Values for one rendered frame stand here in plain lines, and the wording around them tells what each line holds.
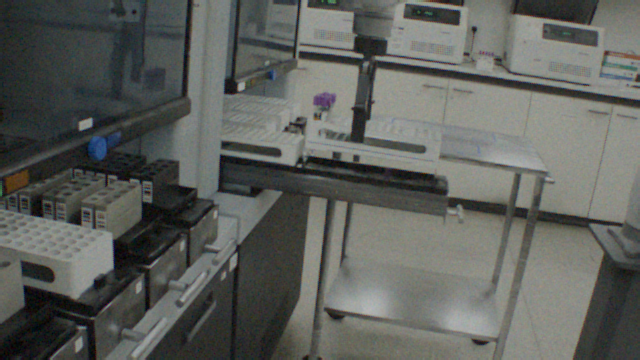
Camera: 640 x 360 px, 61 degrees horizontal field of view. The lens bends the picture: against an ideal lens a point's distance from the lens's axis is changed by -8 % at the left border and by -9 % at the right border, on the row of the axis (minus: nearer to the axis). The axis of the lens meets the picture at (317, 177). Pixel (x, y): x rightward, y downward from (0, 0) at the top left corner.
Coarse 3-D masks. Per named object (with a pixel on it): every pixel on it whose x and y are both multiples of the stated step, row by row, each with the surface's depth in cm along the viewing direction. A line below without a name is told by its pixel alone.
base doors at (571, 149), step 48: (384, 96) 357; (432, 96) 351; (480, 96) 346; (528, 96) 340; (576, 144) 342; (624, 144) 336; (480, 192) 362; (528, 192) 356; (576, 192) 350; (624, 192) 343
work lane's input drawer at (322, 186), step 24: (240, 168) 133; (264, 168) 132; (288, 168) 132; (312, 168) 137; (336, 168) 139; (360, 168) 140; (384, 168) 139; (288, 192) 132; (312, 192) 131; (336, 192) 130; (360, 192) 129; (384, 192) 128; (408, 192) 127; (432, 192) 127; (456, 216) 133
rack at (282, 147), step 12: (228, 132) 137; (240, 132) 138; (252, 132) 138; (264, 132) 140; (276, 132) 141; (228, 144) 140; (240, 144) 144; (252, 144) 143; (264, 144) 132; (276, 144) 132; (288, 144) 131; (300, 144) 136; (240, 156) 134; (252, 156) 134; (264, 156) 133; (276, 156) 142; (288, 156) 132; (300, 156) 138
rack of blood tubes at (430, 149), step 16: (320, 128) 129; (336, 128) 128; (368, 128) 127; (384, 128) 130; (400, 128) 132; (416, 128) 134; (320, 144) 130; (336, 144) 129; (352, 144) 128; (368, 144) 137; (384, 144) 137; (400, 144) 136; (416, 144) 135; (432, 144) 125; (400, 160) 127; (416, 160) 126; (432, 160) 126
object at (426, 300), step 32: (448, 128) 192; (448, 160) 157; (480, 160) 155; (512, 160) 158; (512, 192) 197; (320, 288) 176; (352, 288) 193; (384, 288) 195; (416, 288) 197; (448, 288) 199; (480, 288) 201; (512, 288) 163; (320, 320) 179; (384, 320) 176; (416, 320) 176; (448, 320) 178; (480, 320) 179
